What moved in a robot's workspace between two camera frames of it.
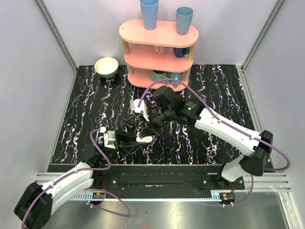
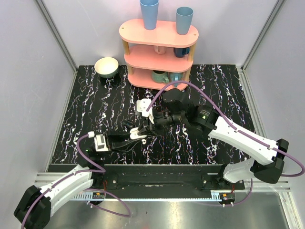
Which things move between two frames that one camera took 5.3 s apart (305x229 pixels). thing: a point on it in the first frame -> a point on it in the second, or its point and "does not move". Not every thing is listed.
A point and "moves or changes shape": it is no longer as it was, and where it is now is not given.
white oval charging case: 147,139 moves or changes shape
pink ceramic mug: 160,49 does not move
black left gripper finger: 126,138 does not move
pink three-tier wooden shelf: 154,55 does not move
